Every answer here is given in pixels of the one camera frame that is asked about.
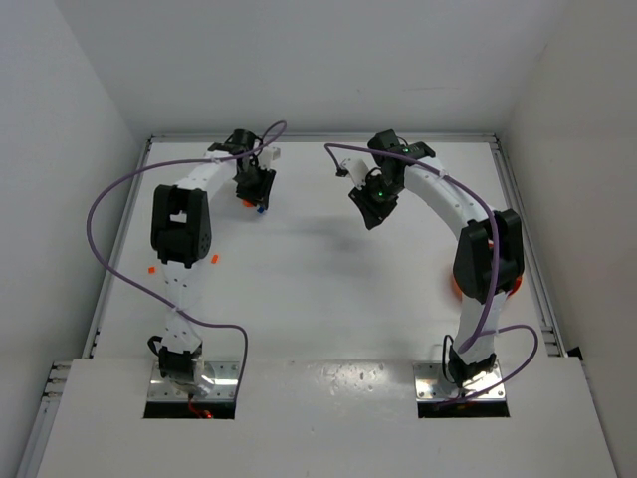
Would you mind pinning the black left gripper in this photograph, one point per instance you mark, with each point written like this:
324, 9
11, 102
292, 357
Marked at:
256, 185

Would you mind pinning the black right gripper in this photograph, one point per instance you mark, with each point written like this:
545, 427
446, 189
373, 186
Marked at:
373, 205

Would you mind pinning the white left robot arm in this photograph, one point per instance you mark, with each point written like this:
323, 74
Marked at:
181, 235

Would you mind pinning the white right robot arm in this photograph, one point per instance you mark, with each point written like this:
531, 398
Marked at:
489, 259

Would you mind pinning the orange round divided container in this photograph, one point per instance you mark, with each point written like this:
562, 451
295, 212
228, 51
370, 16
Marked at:
460, 293

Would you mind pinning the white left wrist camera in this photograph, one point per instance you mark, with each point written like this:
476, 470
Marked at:
269, 154

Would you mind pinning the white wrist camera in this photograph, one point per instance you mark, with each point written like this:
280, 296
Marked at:
269, 154
355, 169

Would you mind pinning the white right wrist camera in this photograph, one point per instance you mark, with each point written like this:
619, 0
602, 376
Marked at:
355, 169

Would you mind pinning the aluminium frame rail right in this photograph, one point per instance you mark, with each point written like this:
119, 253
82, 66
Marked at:
549, 324

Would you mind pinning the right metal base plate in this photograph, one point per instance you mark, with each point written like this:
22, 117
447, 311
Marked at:
431, 386

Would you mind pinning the metal base plate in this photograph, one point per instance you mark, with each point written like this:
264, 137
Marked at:
215, 382
431, 386

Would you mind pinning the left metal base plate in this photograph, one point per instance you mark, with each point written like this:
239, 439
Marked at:
215, 382

